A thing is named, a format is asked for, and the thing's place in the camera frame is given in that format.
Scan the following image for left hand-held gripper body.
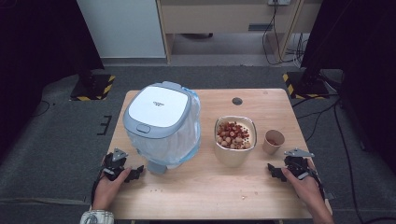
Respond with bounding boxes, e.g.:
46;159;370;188
102;147;129;182

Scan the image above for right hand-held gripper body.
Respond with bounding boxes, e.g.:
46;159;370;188
283;147;316;181

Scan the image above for brown paper cup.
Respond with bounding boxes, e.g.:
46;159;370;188
262;129;286;156

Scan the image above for metal container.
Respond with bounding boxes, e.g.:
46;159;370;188
213;115;259;169

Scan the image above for translucent plastic trash bag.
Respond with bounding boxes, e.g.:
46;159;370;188
130;88;203;168

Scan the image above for white grey pedal trash can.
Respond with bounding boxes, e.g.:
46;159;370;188
122;80;203;175

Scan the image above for person's left hand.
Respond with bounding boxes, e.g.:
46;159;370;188
92;166;133;212

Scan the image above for person's right hand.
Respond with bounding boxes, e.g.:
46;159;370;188
281;168;325;212

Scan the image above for pile of nuts and berries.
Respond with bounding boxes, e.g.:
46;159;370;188
216;120;252;150

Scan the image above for grey floor tape strip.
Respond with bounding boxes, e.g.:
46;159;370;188
0;195;94;207

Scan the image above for black yellow striped stand base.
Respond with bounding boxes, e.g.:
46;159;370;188
282;71;332;101
69;73;117;103

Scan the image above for black curtain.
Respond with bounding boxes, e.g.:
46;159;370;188
0;0;106;162
300;0;396;175

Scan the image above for white cabinet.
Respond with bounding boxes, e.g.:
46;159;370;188
76;0;167;60

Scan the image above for light wooden desk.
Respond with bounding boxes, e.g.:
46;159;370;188
155;0;323;64

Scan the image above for left hand-held gripper cable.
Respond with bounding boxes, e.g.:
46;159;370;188
90;173;106;204

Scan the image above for hand-held gripper cable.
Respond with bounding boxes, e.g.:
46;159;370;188
90;173;106;204
310;167;327;201

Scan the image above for right hand-held gripper cable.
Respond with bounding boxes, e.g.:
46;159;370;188
310;167;327;201

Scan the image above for thin black floor cable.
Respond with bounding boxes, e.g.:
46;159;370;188
30;99;51;119

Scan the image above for black hanging cables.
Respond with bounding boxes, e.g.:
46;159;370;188
262;0;310;67

